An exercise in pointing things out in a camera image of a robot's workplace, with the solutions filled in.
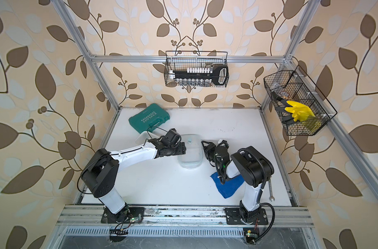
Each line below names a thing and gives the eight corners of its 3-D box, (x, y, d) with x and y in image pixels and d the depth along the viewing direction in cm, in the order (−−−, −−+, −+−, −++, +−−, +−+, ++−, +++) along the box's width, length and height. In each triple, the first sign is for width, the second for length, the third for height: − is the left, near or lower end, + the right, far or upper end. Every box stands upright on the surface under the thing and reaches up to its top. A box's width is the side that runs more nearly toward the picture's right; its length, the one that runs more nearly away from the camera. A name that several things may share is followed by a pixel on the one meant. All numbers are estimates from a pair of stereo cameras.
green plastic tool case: (129, 124, 113) (127, 119, 109) (155, 106, 125) (153, 101, 121) (146, 138, 105) (144, 134, 101) (172, 117, 117) (171, 113, 113)
